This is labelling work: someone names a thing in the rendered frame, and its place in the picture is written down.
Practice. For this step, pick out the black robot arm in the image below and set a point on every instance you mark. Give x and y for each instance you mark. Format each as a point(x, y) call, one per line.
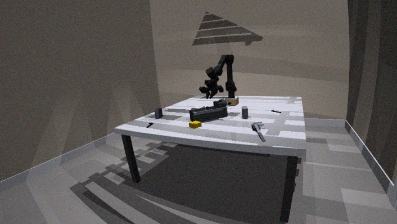
point(217, 71)

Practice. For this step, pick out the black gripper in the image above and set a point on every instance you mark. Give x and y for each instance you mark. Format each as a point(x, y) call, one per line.
point(214, 90)

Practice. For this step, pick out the yellow block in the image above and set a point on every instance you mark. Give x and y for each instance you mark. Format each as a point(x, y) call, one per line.
point(195, 124)

